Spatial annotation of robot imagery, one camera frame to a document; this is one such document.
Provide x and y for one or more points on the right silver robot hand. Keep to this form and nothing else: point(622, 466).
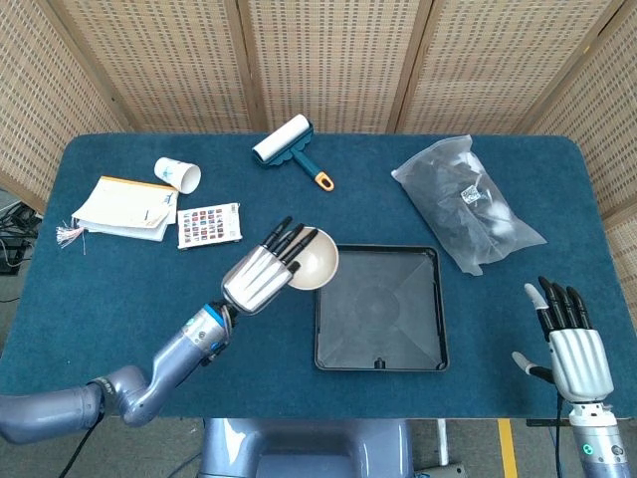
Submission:
point(579, 358)

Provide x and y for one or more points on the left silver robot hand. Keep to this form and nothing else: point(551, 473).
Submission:
point(254, 281)

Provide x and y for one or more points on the cream ceramic bowl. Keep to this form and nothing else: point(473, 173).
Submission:
point(318, 264)

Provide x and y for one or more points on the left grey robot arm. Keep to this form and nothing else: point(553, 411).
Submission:
point(164, 363)

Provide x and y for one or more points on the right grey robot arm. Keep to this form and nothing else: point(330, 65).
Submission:
point(599, 443)

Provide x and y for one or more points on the black square plastic tray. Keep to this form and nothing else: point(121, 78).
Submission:
point(383, 309)

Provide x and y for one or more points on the colourful sticker card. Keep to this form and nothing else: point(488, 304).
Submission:
point(209, 225)

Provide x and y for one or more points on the blue table cloth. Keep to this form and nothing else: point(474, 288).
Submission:
point(149, 309)

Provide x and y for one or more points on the white paper cup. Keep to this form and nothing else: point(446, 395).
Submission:
point(186, 176)

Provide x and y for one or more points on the teal lint roller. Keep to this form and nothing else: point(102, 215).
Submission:
point(281, 139)

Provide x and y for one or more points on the white and yellow booklet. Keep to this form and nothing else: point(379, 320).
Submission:
point(124, 204)

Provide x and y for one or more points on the white table leg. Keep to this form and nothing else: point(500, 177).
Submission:
point(442, 443)

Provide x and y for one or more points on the grey robot torso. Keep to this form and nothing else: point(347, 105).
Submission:
point(298, 448)

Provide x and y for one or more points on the clear bag of black items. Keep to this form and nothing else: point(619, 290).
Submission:
point(458, 199)

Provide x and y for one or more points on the woven bamboo folding screen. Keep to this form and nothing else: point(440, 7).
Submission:
point(323, 60)

